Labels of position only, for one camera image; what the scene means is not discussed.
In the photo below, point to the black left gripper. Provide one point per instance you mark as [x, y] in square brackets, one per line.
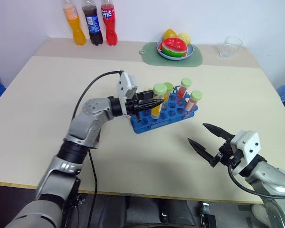
[132, 107]

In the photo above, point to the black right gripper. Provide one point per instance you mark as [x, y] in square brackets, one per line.
[226, 155]

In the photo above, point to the yellow test tube green cap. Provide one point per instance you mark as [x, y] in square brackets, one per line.
[168, 86]
[159, 89]

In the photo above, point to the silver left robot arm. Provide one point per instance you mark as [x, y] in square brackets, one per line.
[85, 123]

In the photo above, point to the blue test tube rack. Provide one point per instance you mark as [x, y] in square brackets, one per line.
[142, 129]

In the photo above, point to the red test tube green cap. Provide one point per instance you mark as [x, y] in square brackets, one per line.
[186, 82]

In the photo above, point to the red white test tube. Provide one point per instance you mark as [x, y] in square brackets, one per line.
[196, 95]

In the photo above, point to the green silicone mat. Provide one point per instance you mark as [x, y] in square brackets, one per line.
[149, 57]

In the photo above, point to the light blue plate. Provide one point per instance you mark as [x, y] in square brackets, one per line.
[167, 56]

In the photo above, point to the toy watermelon slice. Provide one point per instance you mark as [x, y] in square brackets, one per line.
[174, 46]

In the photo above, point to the yellow toy pepper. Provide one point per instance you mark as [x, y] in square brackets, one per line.
[169, 33]

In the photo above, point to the yellow toy lemon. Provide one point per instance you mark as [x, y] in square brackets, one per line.
[185, 37]

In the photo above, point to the black metal clamp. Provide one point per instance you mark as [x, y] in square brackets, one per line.
[205, 213]

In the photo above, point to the red soda bottle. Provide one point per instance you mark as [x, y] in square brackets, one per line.
[110, 28]

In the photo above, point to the white shoe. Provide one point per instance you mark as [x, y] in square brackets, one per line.
[260, 213]

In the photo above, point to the clear plastic cup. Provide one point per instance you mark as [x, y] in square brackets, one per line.
[228, 51]

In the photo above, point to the dark cola bottle blue label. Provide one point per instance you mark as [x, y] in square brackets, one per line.
[93, 26]

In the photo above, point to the orange soda bottle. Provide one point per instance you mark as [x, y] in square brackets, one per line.
[77, 28]

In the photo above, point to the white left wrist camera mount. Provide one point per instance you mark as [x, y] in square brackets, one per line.
[124, 85]

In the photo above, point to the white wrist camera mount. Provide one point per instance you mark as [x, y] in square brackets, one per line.
[248, 142]
[124, 85]

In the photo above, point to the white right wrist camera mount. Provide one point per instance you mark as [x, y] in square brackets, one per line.
[248, 142]

